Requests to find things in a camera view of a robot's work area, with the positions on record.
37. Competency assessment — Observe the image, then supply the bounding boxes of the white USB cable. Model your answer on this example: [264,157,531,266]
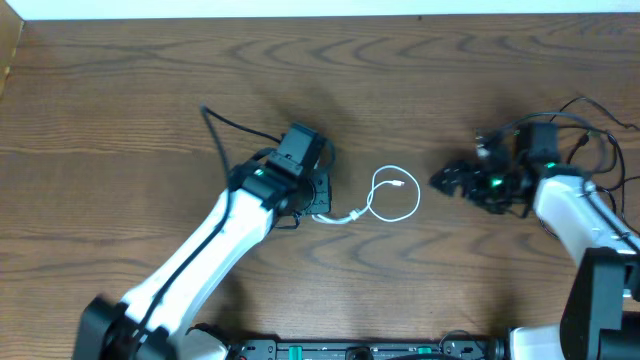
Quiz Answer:
[312,164,422,226]

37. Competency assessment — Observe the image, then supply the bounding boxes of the black USB cable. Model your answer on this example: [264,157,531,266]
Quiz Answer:
[537,96,640,241]

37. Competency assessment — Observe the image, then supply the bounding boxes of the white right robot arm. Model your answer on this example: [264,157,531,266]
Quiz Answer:
[429,122,639,359]

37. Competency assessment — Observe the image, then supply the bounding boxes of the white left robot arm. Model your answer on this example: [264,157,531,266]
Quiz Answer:
[72,124,335,359]

